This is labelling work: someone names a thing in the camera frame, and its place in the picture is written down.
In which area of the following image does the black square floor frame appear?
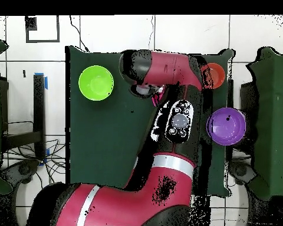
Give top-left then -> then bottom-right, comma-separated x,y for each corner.
25,15 -> 60,44

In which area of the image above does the blue tape strip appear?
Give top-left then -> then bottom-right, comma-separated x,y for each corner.
34,72 -> 48,90

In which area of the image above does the black cable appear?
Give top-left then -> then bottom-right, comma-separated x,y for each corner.
69,15 -> 90,52

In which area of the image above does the grey pedestal foot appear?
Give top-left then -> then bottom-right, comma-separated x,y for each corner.
0,159 -> 41,187
228,161 -> 258,187

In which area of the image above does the red plastic bowl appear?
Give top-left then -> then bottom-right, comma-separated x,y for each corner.
200,62 -> 226,89

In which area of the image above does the thin grey cable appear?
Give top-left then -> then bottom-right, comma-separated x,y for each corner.
147,15 -> 156,51

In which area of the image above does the purple plastic bowl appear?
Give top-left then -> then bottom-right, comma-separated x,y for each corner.
206,107 -> 246,146

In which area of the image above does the large lime green bowl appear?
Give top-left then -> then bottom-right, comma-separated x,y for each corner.
78,65 -> 114,102

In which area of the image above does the tangle of black cables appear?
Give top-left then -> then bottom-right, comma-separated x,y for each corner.
2,138 -> 67,189

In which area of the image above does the dark green tablecloth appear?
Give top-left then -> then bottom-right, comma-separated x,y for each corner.
65,45 -> 234,198

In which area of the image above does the black metal stand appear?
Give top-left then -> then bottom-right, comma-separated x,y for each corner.
2,74 -> 47,161

